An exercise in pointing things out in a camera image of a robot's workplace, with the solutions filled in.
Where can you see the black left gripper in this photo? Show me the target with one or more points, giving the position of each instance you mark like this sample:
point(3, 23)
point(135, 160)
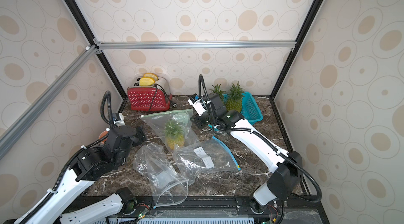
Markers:
point(140, 134)

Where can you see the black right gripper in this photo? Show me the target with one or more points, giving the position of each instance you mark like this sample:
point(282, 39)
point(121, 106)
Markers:
point(195, 120)

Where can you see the yellow pineapple green crown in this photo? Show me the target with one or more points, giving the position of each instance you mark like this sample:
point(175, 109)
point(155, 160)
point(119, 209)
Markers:
point(217, 89)

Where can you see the clear zip bag green seal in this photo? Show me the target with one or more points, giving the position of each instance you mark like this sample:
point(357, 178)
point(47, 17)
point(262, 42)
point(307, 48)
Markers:
point(157, 122)

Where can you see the clear zip bag blue slider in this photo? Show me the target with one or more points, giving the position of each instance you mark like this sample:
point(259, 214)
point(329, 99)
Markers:
point(209, 156)

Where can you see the clear zip bag white seal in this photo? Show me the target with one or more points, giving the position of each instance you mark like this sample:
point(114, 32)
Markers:
point(168, 187)

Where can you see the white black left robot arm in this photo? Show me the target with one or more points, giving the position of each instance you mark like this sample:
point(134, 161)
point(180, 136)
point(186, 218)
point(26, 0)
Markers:
point(87, 165)

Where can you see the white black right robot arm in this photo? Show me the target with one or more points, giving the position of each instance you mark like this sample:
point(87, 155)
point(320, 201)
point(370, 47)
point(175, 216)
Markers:
point(286, 167)

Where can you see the pineapple in green bag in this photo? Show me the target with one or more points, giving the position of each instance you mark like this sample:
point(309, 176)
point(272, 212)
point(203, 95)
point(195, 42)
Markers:
point(174, 135)

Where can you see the red polka dot toaster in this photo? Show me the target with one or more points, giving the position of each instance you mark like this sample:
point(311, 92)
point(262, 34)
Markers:
point(152, 98)

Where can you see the teal plastic basket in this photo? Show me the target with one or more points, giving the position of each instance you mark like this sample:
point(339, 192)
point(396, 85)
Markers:
point(250, 110)

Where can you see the pink ceramic mug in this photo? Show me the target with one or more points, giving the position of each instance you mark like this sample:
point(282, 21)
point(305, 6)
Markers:
point(102, 135)

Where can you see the yellow toast slice front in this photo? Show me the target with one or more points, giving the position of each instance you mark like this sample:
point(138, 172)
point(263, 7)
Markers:
point(146, 81)

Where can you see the yellow toast slice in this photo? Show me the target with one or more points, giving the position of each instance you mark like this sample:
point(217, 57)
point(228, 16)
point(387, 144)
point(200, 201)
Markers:
point(146, 81)
point(151, 75)

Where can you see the yellow toast slice back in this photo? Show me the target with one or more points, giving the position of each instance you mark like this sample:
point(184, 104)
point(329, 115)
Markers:
point(151, 75)

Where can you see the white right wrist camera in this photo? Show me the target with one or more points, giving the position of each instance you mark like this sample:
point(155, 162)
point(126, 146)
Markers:
point(198, 104)

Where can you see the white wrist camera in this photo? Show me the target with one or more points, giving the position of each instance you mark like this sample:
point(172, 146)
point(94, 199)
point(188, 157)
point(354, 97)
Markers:
point(118, 119)
point(198, 104)

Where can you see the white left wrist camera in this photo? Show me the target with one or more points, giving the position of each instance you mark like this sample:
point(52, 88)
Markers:
point(118, 119)

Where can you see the aluminium frame bar back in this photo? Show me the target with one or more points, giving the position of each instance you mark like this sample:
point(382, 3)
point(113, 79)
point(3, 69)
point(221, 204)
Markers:
point(195, 44)

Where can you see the aluminium frame bar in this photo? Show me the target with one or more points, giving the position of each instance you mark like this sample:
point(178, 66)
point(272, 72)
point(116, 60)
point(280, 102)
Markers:
point(17, 130)
point(195, 44)

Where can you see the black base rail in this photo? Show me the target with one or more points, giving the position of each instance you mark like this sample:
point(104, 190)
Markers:
point(195, 210)

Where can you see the aluminium frame bar left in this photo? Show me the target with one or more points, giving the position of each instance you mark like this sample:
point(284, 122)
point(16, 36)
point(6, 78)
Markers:
point(17, 130)

